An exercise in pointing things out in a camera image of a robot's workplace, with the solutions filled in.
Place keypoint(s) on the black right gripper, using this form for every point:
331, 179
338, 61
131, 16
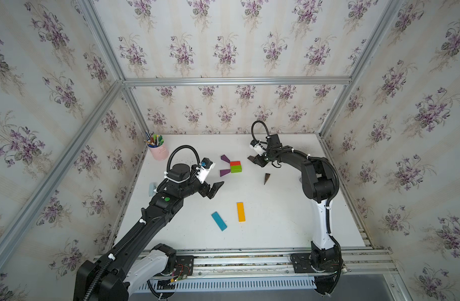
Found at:
259, 160

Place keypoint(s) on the aluminium mounting rail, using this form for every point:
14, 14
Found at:
231, 270

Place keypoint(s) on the yellow long block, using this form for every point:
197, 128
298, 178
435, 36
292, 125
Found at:
241, 212

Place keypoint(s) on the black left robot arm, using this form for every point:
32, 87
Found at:
118, 273

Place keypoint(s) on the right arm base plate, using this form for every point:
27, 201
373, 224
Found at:
309, 263

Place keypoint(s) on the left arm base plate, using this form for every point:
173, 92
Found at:
178, 267

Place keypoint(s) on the teal long block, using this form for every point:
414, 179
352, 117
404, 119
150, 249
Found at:
219, 221

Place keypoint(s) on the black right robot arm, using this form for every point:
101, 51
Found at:
320, 184

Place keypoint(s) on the green rectangular block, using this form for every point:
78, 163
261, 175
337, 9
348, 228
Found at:
236, 169

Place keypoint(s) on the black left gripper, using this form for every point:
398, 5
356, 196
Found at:
204, 192

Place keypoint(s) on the pink pen cup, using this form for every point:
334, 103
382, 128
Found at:
159, 153

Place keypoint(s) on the coloured pens bunch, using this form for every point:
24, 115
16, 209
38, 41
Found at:
153, 140

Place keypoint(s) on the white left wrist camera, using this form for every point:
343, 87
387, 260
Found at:
204, 169

